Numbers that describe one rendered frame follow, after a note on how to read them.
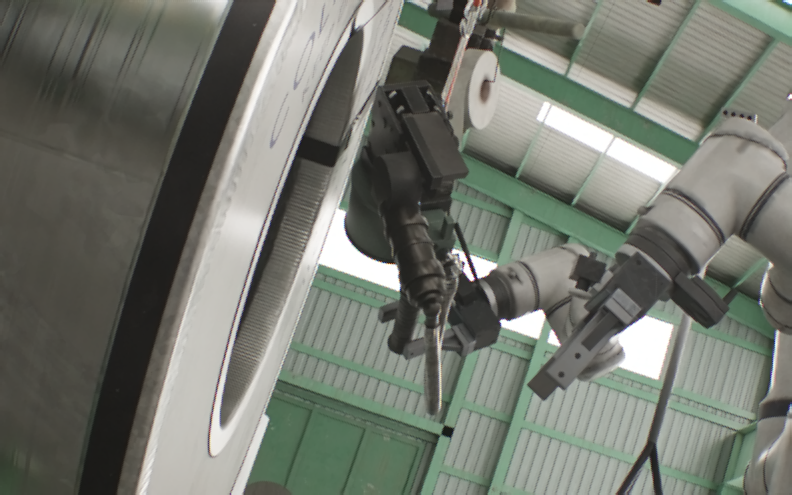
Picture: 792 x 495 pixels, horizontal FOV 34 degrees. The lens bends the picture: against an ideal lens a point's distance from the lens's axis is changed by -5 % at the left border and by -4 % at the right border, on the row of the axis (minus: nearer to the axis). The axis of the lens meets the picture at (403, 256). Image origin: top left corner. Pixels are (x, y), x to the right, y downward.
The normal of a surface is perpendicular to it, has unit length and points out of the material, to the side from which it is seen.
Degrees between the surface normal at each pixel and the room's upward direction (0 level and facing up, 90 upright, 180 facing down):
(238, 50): 96
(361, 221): 143
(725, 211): 106
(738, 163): 90
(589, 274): 97
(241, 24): 94
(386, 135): 122
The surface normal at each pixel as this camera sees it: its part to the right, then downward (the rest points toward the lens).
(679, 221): -0.13, -0.35
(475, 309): 0.14, -0.66
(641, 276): 0.04, -0.18
